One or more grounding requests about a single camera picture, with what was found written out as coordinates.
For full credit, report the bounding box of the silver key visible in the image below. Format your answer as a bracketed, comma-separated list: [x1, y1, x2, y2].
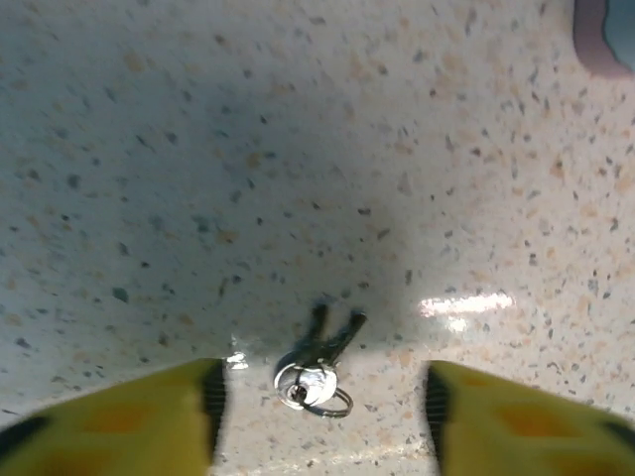
[273, 302, 332, 411]
[302, 309, 369, 398]

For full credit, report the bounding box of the silver key ring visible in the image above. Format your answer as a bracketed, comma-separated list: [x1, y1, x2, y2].
[302, 386, 354, 418]

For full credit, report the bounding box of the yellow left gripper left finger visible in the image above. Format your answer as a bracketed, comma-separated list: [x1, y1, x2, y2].
[0, 357, 228, 476]

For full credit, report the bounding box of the pink cartoon mouse pad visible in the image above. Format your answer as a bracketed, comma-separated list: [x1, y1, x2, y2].
[572, 0, 635, 78]

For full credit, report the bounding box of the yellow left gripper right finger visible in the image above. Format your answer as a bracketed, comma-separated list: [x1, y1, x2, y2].
[425, 360, 635, 476]

